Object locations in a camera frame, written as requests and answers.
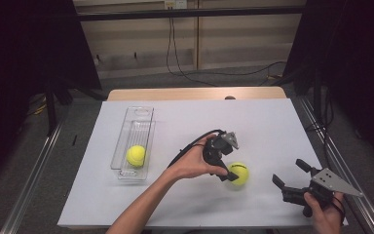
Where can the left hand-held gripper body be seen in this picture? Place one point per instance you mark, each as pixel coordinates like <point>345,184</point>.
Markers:
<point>219,146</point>

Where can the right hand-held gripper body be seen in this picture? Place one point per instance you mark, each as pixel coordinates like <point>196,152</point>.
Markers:
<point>324,185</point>

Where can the yellow tennis ball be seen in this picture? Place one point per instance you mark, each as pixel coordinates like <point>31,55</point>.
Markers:
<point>136,156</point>
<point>242,172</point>

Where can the black curtain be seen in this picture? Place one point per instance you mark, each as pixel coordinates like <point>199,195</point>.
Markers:
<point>354,65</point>
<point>29,65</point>

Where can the clear plastic container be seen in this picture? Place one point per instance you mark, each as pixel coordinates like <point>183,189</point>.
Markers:
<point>133,133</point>

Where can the white wall socket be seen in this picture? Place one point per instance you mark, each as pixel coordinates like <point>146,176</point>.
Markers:
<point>176,4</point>

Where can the white table sheet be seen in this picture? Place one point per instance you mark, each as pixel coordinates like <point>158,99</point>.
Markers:
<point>191,123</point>

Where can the person's right hand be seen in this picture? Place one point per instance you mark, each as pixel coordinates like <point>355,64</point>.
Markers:
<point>324,217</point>

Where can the metal floor rail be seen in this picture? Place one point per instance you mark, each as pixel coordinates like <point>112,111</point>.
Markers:
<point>337,152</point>
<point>29,182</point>

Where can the light wooden table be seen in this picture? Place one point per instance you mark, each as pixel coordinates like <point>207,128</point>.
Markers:
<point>175,94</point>

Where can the small black stick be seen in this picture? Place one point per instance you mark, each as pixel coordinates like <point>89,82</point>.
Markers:
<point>74,140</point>

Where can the black stand legs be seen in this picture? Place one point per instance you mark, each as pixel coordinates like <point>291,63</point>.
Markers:
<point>50,107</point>
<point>316,87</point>

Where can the person's left hand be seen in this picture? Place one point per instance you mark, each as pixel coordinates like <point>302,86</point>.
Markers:
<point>191,162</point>

